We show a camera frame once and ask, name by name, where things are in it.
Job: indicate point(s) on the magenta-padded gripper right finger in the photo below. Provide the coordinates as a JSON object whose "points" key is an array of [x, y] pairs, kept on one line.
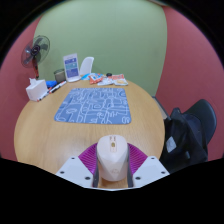
{"points": [[148, 170]]}

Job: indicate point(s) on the blue whiteboard eraser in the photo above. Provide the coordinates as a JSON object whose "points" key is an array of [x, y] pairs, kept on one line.
{"points": [[51, 83]]}

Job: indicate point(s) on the blue and white leaflet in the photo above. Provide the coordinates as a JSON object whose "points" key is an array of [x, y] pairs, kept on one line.
{"points": [[86, 77]]}

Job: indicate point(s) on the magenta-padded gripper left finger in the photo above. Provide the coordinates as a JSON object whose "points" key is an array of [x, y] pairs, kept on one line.
{"points": [[76, 170]]}

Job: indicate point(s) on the red and yellow snack packet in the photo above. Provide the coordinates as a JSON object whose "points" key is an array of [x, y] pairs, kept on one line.
{"points": [[120, 80]]}

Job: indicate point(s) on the orange snack packet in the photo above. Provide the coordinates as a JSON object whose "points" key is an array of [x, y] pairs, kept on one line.
{"points": [[95, 79]]}

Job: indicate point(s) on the white and red snack packet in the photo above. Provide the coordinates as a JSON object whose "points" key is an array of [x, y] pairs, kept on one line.
{"points": [[106, 82]]}

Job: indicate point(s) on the red-capped whiteboard marker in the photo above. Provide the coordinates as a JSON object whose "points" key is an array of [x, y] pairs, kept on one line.
{"points": [[43, 96]]}

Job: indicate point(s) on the cream white computer mouse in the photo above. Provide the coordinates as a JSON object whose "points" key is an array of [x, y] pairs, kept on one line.
{"points": [[112, 156]]}

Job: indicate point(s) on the white and blue table sign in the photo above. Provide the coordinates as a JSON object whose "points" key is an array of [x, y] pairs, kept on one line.
{"points": [[71, 67]]}

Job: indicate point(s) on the small black round object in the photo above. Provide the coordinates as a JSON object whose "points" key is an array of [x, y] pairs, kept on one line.
{"points": [[109, 75]]}

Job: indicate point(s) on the dark mesh bin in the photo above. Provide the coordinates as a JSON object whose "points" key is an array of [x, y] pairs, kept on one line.
{"points": [[60, 76]]}

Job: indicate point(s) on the white tissue box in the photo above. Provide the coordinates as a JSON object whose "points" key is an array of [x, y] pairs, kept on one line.
{"points": [[36, 90]]}

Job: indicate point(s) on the blue patterned mouse pad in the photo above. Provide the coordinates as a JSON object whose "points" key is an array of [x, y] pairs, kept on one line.
{"points": [[93, 106]]}

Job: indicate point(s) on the black whiteboard marker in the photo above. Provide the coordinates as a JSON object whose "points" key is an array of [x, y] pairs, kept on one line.
{"points": [[58, 87]]}

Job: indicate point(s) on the black office chair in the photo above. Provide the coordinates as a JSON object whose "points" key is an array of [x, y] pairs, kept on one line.
{"points": [[206, 115]]}

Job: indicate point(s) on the dark standing fan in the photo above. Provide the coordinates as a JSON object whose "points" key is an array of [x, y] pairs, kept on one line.
{"points": [[35, 50]]}

